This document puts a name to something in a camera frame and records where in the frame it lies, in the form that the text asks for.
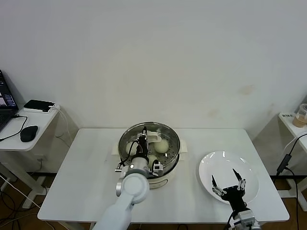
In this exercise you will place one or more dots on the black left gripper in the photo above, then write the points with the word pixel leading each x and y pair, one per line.
pixel 143 147

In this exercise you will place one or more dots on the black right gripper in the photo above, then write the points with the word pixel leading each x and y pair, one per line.
pixel 235 197

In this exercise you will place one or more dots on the round glass pot lid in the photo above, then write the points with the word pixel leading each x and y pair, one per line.
pixel 154 137

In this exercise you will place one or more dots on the white steamed baozi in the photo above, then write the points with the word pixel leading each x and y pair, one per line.
pixel 161 146
pixel 152 160
pixel 129 147

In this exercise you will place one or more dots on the perforated steel steamer basket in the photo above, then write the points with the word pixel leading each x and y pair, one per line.
pixel 170 166

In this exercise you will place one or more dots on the round white plate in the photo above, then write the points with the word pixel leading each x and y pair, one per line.
pixel 216 167

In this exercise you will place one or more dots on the cream electric cooker pot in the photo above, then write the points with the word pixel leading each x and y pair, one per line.
pixel 163 182

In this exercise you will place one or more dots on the white side table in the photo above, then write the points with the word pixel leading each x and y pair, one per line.
pixel 40 122
pixel 291 129

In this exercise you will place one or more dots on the small printed white label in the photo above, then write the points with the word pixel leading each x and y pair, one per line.
pixel 287 115

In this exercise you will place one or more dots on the clear plastic drink cup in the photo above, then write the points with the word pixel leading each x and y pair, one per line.
pixel 299 118

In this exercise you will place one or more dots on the black smartphone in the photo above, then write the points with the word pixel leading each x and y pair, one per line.
pixel 38 105

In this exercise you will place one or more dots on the black computer mouse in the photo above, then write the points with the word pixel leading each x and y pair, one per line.
pixel 28 133

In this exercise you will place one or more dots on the black laptop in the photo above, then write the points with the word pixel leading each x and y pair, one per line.
pixel 4 95

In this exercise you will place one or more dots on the white wall socket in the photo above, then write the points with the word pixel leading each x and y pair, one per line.
pixel 40 158

